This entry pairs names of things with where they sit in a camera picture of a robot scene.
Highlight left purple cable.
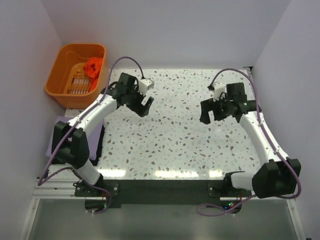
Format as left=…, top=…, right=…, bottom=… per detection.
left=37, top=56, right=145, bottom=215

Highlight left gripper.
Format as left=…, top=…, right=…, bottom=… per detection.
left=126, top=85, right=153, bottom=117

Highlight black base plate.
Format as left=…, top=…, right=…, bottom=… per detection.
left=73, top=179, right=252, bottom=212

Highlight orange plastic basket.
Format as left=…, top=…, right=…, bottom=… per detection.
left=44, top=43, right=109, bottom=109

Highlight orange t shirt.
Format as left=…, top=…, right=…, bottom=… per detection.
left=83, top=57, right=103, bottom=88

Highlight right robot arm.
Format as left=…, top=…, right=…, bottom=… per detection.
left=200, top=82, right=301, bottom=199

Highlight purple t shirt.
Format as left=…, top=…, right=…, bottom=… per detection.
left=44, top=114, right=105, bottom=163

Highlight folded black t shirt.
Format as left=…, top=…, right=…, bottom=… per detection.
left=48, top=124, right=106, bottom=166

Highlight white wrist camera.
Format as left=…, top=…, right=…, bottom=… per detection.
left=138, top=78, right=155, bottom=96
left=207, top=82, right=226, bottom=99

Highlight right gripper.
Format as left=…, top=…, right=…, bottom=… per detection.
left=200, top=93, right=233, bottom=125

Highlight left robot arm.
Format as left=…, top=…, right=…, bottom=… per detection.
left=51, top=73, right=154, bottom=197

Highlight purple cable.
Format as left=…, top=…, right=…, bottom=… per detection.
left=37, top=56, right=145, bottom=215
left=196, top=68, right=302, bottom=216

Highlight aluminium rail frame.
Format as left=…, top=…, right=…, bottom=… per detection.
left=18, top=64, right=307, bottom=240

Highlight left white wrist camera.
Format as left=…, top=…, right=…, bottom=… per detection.
left=138, top=78, right=155, bottom=96

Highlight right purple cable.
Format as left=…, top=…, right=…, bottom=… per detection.
left=196, top=68, right=302, bottom=216

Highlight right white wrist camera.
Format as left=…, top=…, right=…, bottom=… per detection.
left=207, top=82, right=226, bottom=99

